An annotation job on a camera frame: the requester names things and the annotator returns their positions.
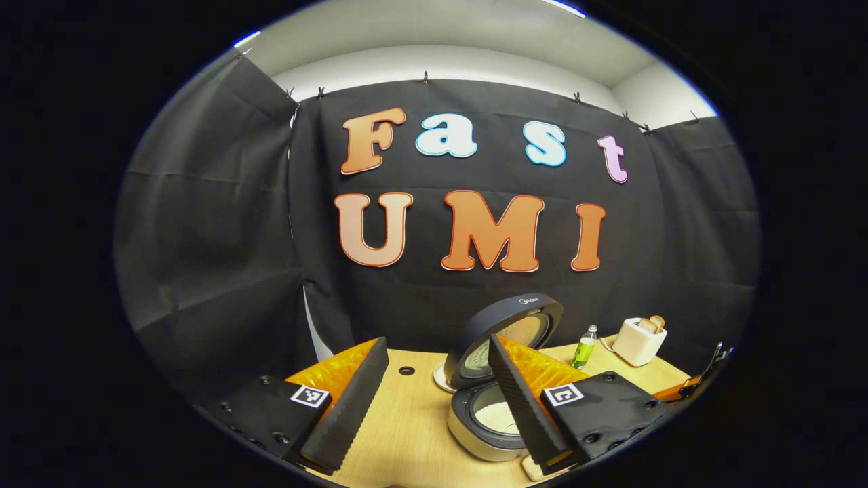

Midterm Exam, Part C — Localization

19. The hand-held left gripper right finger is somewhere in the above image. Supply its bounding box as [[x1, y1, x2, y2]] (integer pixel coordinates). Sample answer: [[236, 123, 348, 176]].
[[488, 334, 679, 476]]

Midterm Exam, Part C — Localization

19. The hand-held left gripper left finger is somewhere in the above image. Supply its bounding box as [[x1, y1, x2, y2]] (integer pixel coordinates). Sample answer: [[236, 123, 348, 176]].
[[193, 337, 389, 476]]

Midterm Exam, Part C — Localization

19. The white rice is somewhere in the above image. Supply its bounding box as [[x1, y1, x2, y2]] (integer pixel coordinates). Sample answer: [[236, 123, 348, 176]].
[[473, 402, 520, 435]]

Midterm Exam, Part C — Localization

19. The dark grey rice cooker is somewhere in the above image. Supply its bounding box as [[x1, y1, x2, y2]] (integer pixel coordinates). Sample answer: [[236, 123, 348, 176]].
[[444, 293, 564, 464]]

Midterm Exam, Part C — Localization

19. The white toaster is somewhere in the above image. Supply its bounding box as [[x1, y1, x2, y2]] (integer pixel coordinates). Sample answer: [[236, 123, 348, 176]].
[[612, 317, 669, 367]]

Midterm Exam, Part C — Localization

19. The green drink bottle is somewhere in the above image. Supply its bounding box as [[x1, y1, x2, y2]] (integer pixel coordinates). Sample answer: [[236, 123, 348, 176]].
[[571, 324, 599, 370]]

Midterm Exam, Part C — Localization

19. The white round plate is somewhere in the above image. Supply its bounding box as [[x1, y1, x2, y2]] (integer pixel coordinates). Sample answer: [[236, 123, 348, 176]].
[[433, 361, 459, 394]]

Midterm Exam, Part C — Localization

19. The black backdrop cloth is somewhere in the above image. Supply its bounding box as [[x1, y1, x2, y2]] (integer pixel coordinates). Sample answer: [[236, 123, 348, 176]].
[[114, 53, 762, 407]]

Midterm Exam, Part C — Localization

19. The row of black cloth clips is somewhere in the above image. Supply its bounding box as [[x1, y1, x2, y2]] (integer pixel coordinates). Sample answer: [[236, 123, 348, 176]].
[[234, 51, 703, 135]]

